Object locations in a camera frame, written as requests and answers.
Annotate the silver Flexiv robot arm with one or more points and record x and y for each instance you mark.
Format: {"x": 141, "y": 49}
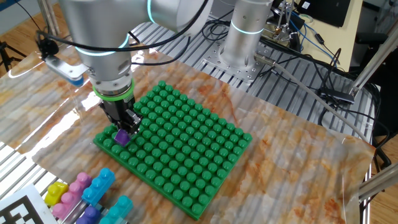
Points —
{"x": 102, "y": 37}

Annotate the aluminium frame post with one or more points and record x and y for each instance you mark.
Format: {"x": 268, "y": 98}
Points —
{"x": 373, "y": 63}
{"x": 49, "y": 21}
{"x": 379, "y": 182}

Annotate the black laptop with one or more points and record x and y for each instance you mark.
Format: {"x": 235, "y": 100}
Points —
{"x": 326, "y": 11}

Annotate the green studded baseplate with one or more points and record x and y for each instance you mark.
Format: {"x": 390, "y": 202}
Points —
{"x": 180, "y": 155}

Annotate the small yellow block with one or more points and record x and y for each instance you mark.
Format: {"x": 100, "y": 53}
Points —
{"x": 56, "y": 193}

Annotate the metal clamp stand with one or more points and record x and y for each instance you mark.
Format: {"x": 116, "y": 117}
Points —
{"x": 281, "y": 31}

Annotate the printed marker tag sheet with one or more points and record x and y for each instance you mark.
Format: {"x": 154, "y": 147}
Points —
{"x": 18, "y": 208}

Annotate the indigo short block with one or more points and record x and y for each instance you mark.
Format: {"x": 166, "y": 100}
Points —
{"x": 89, "y": 216}

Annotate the pink long block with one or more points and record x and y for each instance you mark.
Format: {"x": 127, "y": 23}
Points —
{"x": 71, "y": 193}

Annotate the teal long block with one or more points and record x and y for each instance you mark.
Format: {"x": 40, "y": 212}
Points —
{"x": 116, "y": 211}

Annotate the beige desk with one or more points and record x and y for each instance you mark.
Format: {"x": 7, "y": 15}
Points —
{"x": 339, "y": 31}

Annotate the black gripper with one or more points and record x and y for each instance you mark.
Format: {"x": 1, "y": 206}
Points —
{"x": 120, "y": 109}

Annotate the black adapter box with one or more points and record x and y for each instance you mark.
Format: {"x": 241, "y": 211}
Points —
{"x": 337, "y": 96}

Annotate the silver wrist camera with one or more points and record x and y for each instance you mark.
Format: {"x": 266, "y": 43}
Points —
{"x": 65, "y": 70}

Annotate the silver robot mounting plate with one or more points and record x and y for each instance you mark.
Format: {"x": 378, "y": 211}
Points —
{"x": 236, "y": 73}

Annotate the black tripod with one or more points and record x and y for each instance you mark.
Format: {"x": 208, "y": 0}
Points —
{"x": 2, "y": 46}

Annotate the purple single-stud block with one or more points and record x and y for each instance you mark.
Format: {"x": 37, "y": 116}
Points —
{"x": 122, "y": 138}

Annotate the marble pattern table mat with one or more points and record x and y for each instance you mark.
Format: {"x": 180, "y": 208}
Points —
{"x": 280, "y": 174}

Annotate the light blue long block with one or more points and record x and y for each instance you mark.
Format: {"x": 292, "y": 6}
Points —
{"x": 98, "y": 186}

